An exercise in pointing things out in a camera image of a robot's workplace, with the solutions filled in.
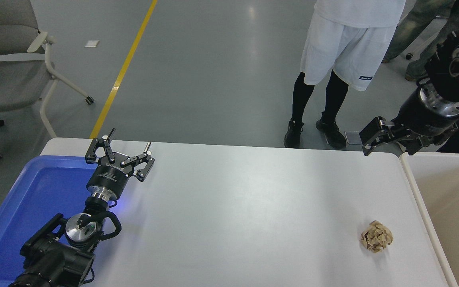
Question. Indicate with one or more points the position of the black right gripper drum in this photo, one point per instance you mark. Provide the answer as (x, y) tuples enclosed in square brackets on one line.
[(420, 121)]

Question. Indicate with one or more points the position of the tan paper ball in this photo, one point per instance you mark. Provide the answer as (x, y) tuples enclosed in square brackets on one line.
[(377, 237)]

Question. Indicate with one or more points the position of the white chair leg with caster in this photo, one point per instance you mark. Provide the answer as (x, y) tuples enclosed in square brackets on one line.
[(408, 56)]

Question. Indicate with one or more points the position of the grey floor plate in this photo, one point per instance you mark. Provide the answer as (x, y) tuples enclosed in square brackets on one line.
[(352, 137)]

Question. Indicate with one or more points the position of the large pale bin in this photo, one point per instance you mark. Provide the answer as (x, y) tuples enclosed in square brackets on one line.
[(452, 207)]

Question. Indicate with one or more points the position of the blue plastic tray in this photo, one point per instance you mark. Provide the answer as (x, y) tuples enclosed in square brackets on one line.
[(34, 199)]

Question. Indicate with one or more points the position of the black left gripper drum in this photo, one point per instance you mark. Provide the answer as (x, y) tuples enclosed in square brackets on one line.
[(110, 179)]

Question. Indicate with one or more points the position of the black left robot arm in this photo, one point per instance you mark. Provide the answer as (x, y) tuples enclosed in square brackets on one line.
[(54, 259)]

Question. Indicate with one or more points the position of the yellow floor tape line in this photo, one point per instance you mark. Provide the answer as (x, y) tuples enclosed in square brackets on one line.
[(122, 71)]

